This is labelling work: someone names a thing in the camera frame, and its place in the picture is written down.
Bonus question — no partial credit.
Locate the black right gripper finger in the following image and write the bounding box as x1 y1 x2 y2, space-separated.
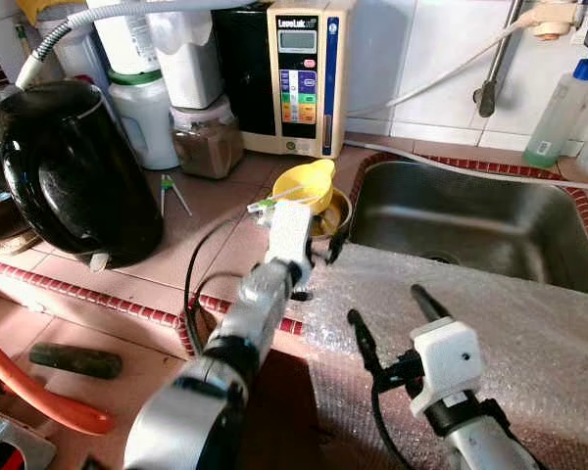
347 307 385 375
409 283 455 326

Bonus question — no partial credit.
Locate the yellow plastic strainer bowl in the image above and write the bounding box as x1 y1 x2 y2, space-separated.
272 159 336 216

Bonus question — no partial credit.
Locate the round steel bowl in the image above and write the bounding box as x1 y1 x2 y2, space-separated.
309 186 354 241

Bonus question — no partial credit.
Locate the steel sink basin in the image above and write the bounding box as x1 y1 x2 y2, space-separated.
348 157 588 295

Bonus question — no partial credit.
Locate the clear bubble wrap sheet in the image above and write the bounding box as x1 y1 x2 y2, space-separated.
289 243 588 470

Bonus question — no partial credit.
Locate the clear jar of brown powder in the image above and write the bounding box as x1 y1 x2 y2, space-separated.
170 98 246 180

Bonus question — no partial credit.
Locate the beige water ioniser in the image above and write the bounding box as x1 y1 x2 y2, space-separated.
267 0 359 160

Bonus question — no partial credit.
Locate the metal tap lever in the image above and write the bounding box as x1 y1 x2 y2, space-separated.
473 0 525 118

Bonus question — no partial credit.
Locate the white jar with green lid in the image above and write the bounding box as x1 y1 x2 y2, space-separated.
108 69 182 172

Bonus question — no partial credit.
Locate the clear bottle with blue cap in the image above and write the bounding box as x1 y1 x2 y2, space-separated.
522 56 588 169

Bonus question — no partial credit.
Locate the white plastic jug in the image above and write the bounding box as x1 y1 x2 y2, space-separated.
147 10 226 111

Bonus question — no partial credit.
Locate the black electric kettle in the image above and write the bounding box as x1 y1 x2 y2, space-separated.
0 80 165 269

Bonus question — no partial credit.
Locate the dark green cucumber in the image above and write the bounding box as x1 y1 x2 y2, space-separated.
27 343 124 381

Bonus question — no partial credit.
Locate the white labelled canister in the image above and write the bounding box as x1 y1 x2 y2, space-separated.
86 0 163 77

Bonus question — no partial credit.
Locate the beige tap fitting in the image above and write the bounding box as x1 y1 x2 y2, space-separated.
524 0 581 40

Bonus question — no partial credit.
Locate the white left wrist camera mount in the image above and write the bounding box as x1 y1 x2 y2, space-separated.
265 199 315 285

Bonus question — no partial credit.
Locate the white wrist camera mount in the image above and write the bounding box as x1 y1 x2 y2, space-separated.
409 316 486 417
265 199 315 285

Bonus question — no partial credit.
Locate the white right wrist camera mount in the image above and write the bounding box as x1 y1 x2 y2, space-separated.
409 316 486 417

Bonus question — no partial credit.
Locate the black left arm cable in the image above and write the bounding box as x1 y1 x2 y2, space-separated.
181 211 270 357
188 270 252 336

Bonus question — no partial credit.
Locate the white plastic hose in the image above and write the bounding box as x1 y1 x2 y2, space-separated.
343 140 588 192

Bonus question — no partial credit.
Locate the small green handled tool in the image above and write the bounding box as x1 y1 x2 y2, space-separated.
159 174 193 218

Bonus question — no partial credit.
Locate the thin white tap hose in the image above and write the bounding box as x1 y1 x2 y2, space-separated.
348 18 535 118

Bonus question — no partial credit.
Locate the orange gas hose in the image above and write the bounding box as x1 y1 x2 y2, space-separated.
0 323 116 437

